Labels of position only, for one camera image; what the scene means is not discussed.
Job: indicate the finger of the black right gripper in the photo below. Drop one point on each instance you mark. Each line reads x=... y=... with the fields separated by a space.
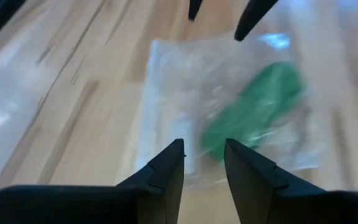
x=194 y=8
x=252 y=18

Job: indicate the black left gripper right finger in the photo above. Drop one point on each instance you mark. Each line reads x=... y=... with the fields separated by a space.
x=291 y=207

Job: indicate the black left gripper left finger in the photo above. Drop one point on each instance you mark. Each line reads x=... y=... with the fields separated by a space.
x=104 y=207

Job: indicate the clear plastic bag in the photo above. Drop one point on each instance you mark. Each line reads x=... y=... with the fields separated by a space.
x=182 y=93

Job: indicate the green elastic bandage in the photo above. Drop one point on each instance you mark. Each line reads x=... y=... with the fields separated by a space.
x=253 y=109

